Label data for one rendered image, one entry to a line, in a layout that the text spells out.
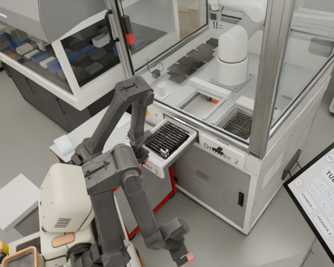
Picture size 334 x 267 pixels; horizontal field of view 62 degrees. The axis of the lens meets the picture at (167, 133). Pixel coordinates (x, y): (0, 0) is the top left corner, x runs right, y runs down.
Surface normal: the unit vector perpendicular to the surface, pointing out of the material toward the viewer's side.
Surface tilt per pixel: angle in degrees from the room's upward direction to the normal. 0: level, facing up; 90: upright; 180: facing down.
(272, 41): 90
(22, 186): 0
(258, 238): 0
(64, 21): 90
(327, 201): 50
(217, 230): 0
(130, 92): 24
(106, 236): 90
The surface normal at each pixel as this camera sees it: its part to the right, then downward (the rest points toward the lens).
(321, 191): -0.82, -0.27
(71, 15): 0.74, 0.41
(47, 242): 0.01, -0.74
